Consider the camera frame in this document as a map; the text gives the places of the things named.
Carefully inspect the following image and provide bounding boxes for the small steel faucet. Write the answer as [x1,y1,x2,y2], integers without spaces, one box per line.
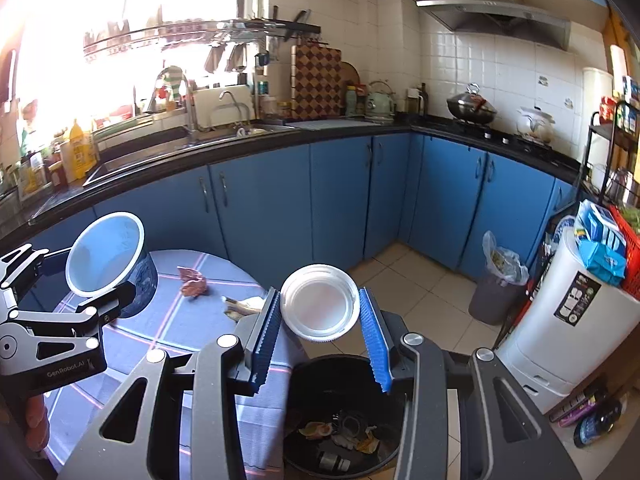
[218,91,246,128]

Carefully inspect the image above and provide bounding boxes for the grey drying mat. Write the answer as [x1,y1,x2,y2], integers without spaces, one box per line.
[285,117,381,132]

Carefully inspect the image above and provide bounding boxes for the blue wipes packet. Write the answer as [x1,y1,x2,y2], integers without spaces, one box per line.
[577,240,628,288]

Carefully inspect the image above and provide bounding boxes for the person's left hand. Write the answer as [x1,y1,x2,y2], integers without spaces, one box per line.
[22,394,51,457]

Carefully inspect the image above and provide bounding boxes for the red plastic basket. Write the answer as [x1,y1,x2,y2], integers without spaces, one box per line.
[607,205,640,301]

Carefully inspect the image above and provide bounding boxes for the orange white carton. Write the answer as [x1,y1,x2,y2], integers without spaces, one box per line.
[298,421,335,441]

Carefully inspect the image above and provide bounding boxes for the blue kitchen base cabinets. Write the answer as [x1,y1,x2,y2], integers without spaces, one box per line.
[0,130,586,311]

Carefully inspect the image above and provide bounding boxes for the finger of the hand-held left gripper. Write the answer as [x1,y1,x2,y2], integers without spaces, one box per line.
[0,244,71,306]
[7,280,138,353]

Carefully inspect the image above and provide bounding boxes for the white blue tissue pack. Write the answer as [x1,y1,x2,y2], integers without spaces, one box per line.
[575,200,626,248]

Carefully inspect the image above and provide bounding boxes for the white plastic board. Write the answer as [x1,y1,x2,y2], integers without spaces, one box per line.
[192,85,256,131]

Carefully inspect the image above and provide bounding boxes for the purple spray can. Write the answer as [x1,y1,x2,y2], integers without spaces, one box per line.
[550,387,608,428]

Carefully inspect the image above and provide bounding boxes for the black wok with lid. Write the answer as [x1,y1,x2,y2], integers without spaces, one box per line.
[446,82,499,125]

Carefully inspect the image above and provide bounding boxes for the black round waste bin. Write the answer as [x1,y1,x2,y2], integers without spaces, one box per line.
[282,354,408,478]

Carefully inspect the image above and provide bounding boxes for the checkered cutting board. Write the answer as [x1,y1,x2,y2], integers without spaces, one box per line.
[291,44,343,121]

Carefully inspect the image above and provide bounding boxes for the dark glass bottle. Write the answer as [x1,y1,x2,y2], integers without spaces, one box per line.
[572,395,626,448]

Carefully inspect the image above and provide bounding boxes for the blue paper cup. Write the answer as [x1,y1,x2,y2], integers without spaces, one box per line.
[65,212,158,318]

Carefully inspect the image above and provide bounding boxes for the pink wrapper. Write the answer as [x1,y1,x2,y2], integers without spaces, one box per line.
[177,266,208,300]

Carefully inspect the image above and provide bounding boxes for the round wooden board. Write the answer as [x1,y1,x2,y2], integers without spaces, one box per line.
[340,61,362,111]

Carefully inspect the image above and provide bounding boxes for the yellow plastic bottle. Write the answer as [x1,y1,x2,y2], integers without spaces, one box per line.
[67,119,100,183]

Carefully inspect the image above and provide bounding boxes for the white plastic lid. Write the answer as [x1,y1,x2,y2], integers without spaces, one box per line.
[280,263,361,343]

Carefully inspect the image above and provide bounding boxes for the clear plastic lid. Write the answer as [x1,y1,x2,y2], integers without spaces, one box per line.
[334,410,368,433]

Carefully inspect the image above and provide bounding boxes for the steel range hood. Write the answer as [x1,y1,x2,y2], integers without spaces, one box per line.
[416,0,572,51]

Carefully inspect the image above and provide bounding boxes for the steel wall dish rack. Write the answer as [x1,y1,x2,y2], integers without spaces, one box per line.
[82,17,321,63]

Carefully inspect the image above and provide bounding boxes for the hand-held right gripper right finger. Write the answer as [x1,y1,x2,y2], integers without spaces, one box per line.
[358,286,582,480]

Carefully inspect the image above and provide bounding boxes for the grey waste bin with bag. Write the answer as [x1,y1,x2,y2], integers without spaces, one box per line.
[468,231,530,326]

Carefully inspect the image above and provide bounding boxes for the red sauce bottle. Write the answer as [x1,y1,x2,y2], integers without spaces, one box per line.
[49,147,68,188]

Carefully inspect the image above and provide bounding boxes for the green striped cloth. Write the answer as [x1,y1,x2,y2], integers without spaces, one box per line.
[160,66,188,106]

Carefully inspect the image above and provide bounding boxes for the white ceramic pot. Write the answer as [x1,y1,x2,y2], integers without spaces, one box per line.
[516,106,556,143]

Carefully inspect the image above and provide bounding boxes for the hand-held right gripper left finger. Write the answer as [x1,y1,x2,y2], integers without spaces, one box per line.
[57,287,281,480]

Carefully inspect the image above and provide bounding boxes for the steel sink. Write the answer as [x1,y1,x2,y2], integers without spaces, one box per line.
[82,122,296,186]

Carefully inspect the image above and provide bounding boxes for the white blue plastic bag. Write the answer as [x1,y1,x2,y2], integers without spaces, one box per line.
[545,215,578,256]

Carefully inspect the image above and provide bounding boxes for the green electric kettle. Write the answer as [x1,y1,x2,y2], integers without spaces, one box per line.
[363,80,396,121]

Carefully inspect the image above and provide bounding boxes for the black kitchen countertop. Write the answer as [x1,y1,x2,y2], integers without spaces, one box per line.
[0,115,586,241]

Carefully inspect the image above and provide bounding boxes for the black metal rack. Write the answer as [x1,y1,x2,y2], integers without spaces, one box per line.
[580,100,640,211]

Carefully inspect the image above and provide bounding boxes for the black gas hob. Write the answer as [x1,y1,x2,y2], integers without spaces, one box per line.
[450,125,556,153]

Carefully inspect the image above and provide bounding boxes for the tall steel kitchen faucet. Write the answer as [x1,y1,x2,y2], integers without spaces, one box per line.
[157,71,198,148]

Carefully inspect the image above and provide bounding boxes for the yellow packet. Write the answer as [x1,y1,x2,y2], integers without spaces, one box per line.
[355,425,381,456]

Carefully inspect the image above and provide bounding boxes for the white paper wrapper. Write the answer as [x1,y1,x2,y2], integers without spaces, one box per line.
[221,296,266,322]

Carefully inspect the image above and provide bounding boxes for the white plastic storage tower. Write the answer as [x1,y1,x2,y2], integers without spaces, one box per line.
[492,227,640,413]

